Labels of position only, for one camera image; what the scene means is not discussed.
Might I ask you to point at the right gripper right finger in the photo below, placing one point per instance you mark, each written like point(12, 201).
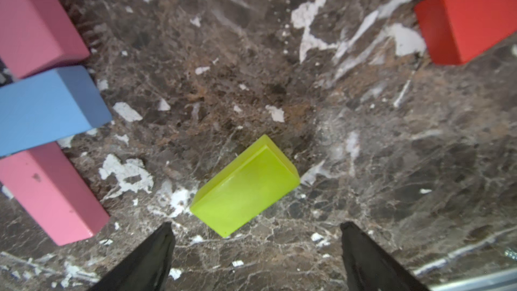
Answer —
point(370, 267)

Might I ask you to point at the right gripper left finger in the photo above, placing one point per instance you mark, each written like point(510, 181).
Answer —
point(145, 268)

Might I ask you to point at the green block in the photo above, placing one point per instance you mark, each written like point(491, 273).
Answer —
point(252, 182)

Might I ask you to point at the pink block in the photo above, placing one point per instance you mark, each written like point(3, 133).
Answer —
point(49, 188)
point(38, 35)

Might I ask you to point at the light blue block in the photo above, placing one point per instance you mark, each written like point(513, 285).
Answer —
point(48, 107)

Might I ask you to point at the red block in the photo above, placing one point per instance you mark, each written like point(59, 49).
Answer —
point(457, 31)

